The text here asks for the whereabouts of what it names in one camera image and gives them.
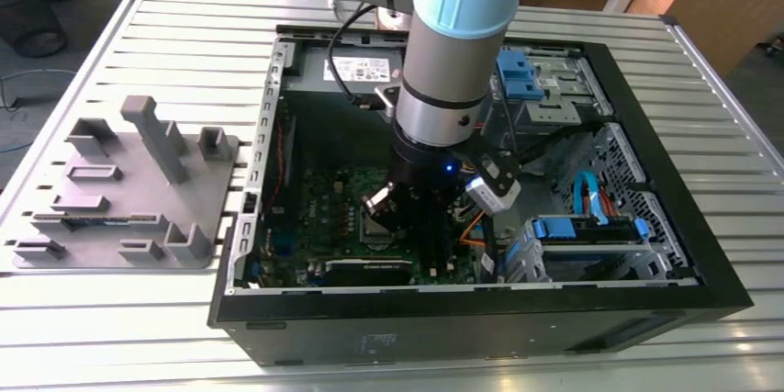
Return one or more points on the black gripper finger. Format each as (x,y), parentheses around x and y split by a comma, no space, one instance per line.
(419,208)
(381,208)

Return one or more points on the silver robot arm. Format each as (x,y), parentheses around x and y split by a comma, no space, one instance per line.
(453,70)

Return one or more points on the black RAM slot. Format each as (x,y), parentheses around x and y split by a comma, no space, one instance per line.
(423,249)
(435,249)

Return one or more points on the green motherboard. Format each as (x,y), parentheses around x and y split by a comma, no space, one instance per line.
(324,236)

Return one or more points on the black graphics card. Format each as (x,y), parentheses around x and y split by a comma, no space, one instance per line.
(367,272)

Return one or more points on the blue board connector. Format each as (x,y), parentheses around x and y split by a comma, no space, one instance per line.
(281,243)

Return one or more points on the hard disk in blue carrier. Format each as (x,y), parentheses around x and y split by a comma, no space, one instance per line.
(553,230)

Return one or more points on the grey power supply unit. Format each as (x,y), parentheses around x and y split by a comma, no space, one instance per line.
(367,70)

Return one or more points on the grey metal drive cage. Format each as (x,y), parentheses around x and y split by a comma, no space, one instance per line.
(551,116)

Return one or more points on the black PC case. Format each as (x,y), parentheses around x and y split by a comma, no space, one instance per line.
(465,332)

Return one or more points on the grey parts rack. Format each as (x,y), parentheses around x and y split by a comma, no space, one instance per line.
(201,208)

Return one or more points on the grey metal disk bay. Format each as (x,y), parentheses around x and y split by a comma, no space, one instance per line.
(588,256)

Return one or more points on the RAM stick with gold contacts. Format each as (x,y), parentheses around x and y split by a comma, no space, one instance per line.
(92,223)

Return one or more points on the wooden cabinet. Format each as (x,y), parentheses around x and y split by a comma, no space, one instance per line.
(728,6)

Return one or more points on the black mesh bin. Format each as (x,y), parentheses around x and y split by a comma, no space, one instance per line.
(36,29)

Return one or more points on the camera on grey bracket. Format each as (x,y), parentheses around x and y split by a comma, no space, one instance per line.
(387,98)

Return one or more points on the blue drive bracket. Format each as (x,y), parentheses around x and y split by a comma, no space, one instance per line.
(520,75)

